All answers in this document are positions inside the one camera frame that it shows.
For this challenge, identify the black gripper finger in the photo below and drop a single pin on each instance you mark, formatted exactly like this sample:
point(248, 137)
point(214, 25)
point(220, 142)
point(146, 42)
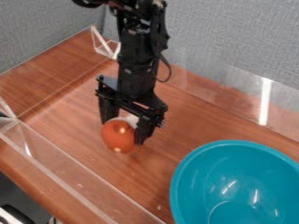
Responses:
point(108, 109)
point(144, 129)

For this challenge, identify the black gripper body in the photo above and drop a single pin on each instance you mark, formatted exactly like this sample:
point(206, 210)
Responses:
point(131, 89)

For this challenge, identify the brown white toy mushroom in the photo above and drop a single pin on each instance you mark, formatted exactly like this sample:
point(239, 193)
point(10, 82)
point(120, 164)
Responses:
point(118, 133)

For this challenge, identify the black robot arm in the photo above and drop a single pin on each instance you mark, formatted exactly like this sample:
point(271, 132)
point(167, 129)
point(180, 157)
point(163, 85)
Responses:
point(140, 23)

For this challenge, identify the blue plastic bowl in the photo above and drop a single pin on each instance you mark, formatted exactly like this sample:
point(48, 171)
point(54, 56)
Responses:
point(235, 182)

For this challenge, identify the clear acrylic front barrier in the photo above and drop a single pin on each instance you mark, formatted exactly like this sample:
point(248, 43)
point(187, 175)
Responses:
point(76, 195)

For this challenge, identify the clear acrylic barrier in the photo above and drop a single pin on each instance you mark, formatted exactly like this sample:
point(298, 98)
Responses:
point(265, 101)
point(76, 195)

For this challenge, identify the clear acrylic back barrier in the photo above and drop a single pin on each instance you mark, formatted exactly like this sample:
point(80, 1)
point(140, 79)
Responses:
point(265, 101)

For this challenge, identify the black white object bottom left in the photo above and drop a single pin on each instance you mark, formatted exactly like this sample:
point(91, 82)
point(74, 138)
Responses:
point(12, 216)

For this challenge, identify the clear acrylic corner bracket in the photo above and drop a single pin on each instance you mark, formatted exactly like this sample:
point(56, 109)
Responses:
point(107, 48)

